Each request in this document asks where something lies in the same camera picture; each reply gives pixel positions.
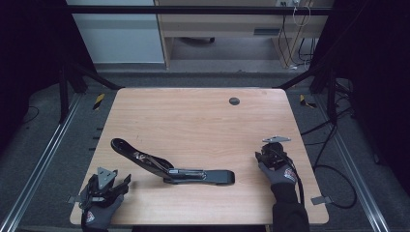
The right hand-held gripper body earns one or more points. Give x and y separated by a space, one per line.
274 154

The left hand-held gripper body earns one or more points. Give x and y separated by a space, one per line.
104 177

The black stapler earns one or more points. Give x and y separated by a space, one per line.
216 176

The person's right hand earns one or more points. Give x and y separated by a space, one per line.
282 175

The person's left hand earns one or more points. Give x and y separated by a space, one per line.
98 217

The grey tape piece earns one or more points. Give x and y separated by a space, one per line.
321 200
73 199

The black metal stand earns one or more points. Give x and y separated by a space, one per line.
331 96
64 96

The white cabinet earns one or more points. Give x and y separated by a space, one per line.
119 38

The dark curtain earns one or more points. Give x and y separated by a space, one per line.
377 64
29 48

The white power strip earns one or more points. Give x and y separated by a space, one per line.
288 3

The aluminium floor rail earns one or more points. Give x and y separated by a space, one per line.
354 167
42 164

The black frame crossbar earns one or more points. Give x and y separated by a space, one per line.
193 10

